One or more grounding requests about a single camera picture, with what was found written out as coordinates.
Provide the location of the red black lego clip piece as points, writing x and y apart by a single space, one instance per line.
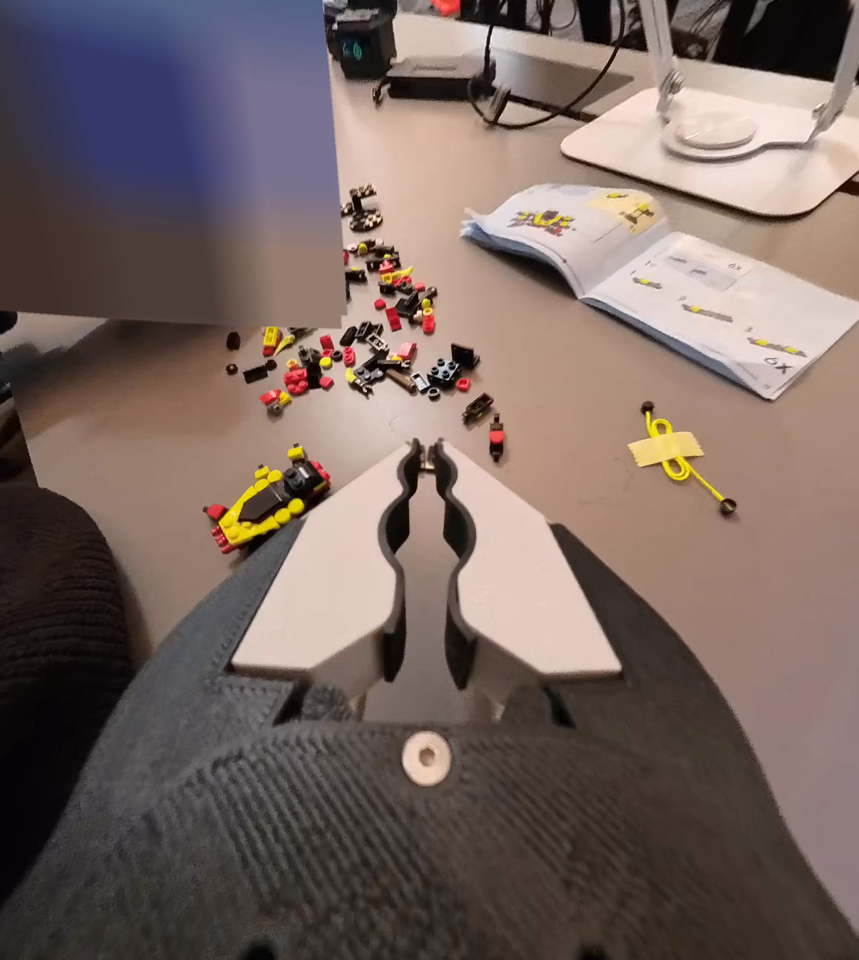
495 435

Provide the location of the silver monitor stand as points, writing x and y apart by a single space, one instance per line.
774 172

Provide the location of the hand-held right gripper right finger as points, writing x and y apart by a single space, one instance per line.
534 600

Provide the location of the black round lego stand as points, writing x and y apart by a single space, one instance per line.
366 217

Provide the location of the black power adapter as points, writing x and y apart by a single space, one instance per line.
437 75

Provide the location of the yellow tape strip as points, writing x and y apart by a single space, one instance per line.
688 448

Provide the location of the black knit sweater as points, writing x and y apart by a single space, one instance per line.
24 637

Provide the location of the black box teal light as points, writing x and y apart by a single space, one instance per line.
362 45

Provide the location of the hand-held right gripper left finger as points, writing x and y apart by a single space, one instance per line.
324 592

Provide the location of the red object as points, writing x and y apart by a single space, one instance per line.
446 6

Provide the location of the yellow black red lego model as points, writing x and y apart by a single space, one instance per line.
249 514

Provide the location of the lego instruction booklet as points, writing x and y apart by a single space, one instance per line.
699 300

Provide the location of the pile of lego pieces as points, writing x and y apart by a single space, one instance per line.
369 352

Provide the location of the black lego hinge plate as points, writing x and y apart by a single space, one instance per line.
478 407

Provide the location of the small dark lego piece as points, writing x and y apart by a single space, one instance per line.
427 459

